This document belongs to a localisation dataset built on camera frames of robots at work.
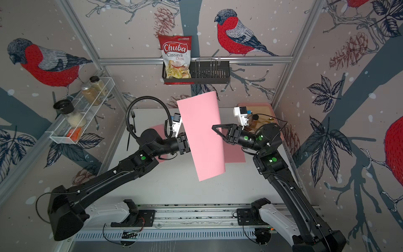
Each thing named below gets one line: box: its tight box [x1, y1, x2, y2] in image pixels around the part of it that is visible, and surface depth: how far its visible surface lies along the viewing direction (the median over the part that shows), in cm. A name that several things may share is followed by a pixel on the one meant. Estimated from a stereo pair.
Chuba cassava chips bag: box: [157, 34, 195, 86], surface depth 85 cm
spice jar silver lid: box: [80, 83, 102, 106], surface depth 78 cm
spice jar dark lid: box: [89, 75, 109, 97], surface depth 83 cm
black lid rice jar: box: [52, 99, 88, 129], surface depth 68 cm
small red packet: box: [66, 127, 83, 143], surface depth 68 cm
